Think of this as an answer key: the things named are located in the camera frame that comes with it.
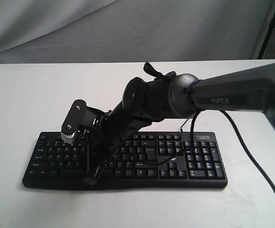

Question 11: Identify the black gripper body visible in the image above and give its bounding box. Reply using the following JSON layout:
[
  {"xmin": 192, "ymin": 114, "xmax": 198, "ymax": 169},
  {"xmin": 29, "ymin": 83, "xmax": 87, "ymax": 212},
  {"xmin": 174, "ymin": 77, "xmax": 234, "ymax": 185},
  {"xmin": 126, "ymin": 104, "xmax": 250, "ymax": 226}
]
[{"xmin": 90, "ymin": 104, "xmax": 152, "ymax": 166}]

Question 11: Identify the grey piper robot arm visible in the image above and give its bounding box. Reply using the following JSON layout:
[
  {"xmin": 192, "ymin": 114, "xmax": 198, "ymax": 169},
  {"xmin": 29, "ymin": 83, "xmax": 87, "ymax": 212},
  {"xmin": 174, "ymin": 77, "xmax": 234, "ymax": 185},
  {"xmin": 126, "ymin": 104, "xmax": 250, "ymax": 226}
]
[{"xmin": 84, "ymin": 63, "xmax": 275, "ymax": 185}]

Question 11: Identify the black acer keyboard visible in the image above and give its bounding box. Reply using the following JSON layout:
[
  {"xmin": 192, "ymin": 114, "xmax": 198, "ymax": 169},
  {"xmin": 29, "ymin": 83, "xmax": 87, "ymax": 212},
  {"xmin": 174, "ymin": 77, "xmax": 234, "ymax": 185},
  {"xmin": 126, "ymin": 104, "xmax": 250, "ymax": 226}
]
[{"xmin": 22, "ymin": 132, "xmax": 228, "ymax": 190}]

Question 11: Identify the grey backdrop cloth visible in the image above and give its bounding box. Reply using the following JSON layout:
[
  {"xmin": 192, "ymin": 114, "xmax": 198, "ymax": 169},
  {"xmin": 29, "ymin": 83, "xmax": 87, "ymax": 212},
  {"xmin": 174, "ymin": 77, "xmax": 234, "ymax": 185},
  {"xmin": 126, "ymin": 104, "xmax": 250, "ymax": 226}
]
[{"xmin": 0, "ymin": 0, "xmax": 275, "ymax": 64}]

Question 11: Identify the black tripod stand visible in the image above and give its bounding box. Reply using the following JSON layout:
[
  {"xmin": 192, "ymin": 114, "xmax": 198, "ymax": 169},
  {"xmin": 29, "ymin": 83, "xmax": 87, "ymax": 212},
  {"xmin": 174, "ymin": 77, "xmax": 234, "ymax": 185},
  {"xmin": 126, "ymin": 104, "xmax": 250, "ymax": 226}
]
[{"xmin": 257, "ymin": 0, "xmax": 275, "ymax": 60}]

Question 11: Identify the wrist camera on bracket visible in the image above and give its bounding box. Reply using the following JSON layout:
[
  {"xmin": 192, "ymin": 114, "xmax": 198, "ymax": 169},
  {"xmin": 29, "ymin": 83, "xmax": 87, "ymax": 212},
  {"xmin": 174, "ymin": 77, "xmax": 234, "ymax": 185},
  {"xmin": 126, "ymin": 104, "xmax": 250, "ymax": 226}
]
[{"xmin": 61, "ymin": 99, "xmax": 104, "ymax": 144}]

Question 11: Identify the black keyboard usb cable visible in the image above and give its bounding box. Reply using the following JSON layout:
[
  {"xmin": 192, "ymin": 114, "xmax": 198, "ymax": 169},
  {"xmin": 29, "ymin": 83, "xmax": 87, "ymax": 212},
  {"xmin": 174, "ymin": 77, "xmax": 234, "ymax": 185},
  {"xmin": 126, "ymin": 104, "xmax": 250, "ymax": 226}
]
[{"xmin": 179, "ymin": 118, "xmax": 190, "ymax": 133}]

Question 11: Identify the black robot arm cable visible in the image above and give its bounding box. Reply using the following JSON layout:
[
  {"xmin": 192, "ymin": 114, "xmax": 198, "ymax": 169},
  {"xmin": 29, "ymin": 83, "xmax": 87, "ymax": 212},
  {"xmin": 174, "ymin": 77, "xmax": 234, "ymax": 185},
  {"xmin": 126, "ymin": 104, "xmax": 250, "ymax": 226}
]
[{"xmin": 142, "ymin": 111, "xmax": 275, "ymax": 228}]

